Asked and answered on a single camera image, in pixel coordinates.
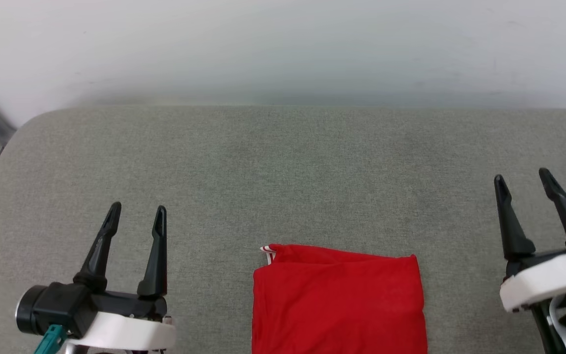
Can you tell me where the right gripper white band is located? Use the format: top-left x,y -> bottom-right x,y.
493,168 -> 566,314

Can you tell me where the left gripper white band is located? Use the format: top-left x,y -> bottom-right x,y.
66,201 -> 177,351

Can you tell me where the red white trimmed garment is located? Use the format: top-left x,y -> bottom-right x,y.
252,243 -> 428,354

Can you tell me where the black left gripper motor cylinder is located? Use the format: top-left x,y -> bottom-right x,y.
16,285 -> 49,336

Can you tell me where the grey fabric sofa cushion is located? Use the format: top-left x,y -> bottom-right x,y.
0,105 -> 566,354

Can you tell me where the teal left camera cable connector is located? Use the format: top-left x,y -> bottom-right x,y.
33,324 -> 68,354

